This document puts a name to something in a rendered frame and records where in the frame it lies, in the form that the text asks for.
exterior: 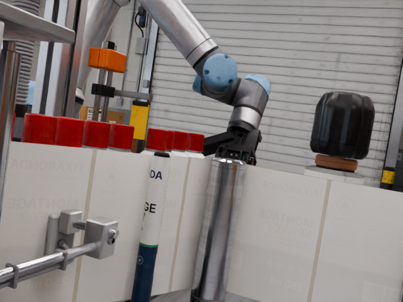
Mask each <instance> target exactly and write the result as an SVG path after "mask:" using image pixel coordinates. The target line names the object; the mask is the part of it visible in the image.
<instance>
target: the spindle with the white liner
mask: <svg viewBox="0 0 403 302"><path fill-rule="evenodd" d="M374 117H375V109H374V105H373V102H372V100H371V98H370V97H368V96H366V95H362V94H359V93H354V92H344V91H334V92H326V93H325V94H323V96H322V97H321V98H320V100H319V101H318V103H317V106H316V109H315V115H314V122H313V126H312V133H311V141H310V148H311V150H312V152H314V153H321V154H324V155H321V154H317V155H316V157H315V158H316V160H315V163H316V165H311V166H307V167H306V168H305V170H304V175H307V176H314V177H320V178H324V179H330V180H337V181H341V182H348V183H355V184H359V185H364V182H365V177H364V176H363V175H361V174H360V173H355V172H354V171H355V170H356V169H357V165H358V162H357V160H355V159H359V160H363V159H364V158H366V156H367V155H368V152H369V149H368V148H369V145H370V141H371V134H372V127H373V123H374ZM348 158H351V159H348Z"/></svg>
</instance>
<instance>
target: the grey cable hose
mask: <svg viewBox="0 0 403 302"><path fill-rule="evenodd" d="M39 1H40V0H13V2H14V3H13V6H14V7H17V8H19V9H22V10H24V11H27V12H29V13H31V14H33V15H36V16H38V12H39V8H40V6H39V5H40V2H39ZM8 41H13V42H15V43H16V52H18V53H21V54H22V60H21V65H20V74H19V83H18V88H17V98H16V106H15V114H16V117H22V118H24V117H25V114H26V113H27V111H28V106H27V103H26V101H27V99H26V98H27V97H28V96H27V95H26V94H28V92H27V90H29V89H28V87H29V84H28V83H29V82H30V81H29V79H30V77H29V76H30V75H31V74H30V73H29V72H31V70H30V68H32V66H31V65H32V62H31V61H32V58H31V57H33V55H32V53H34V51H32V50H34V47H33V46H35V44H34V42H35V41H29V40H14V39H8Z"/></svg>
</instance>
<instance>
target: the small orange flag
mask: <svg viewBox="0 0 403 302"><path fill-rule="evenodd" d="M149 106H150V103H149V102H144V101H135V100H133V106H132V110H131V119H130V125H131V126H134V127H135V129H134V137H133V138H136V139H140V140H145V133H146V125H147V120H148V112H149Z"/></svg>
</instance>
